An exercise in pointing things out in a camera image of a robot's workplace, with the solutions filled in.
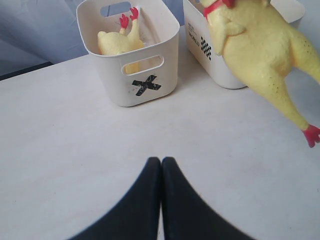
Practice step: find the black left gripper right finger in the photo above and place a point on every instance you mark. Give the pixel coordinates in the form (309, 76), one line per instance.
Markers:
(185, 215)

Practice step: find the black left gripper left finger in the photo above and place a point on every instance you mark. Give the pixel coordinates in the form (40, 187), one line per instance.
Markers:
(136, 215)

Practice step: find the headless rubber chicken body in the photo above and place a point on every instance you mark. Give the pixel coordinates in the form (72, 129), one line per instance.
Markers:
(116, 43)

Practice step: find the whole rubber chicken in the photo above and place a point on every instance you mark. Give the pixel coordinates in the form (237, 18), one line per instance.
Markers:
(260, 48)

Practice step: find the cream bin marked X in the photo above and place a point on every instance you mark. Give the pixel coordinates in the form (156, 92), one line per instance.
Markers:
(141, 75)

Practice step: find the cream bin marked O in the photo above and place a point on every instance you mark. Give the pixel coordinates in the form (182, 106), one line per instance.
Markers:
(200, 45)

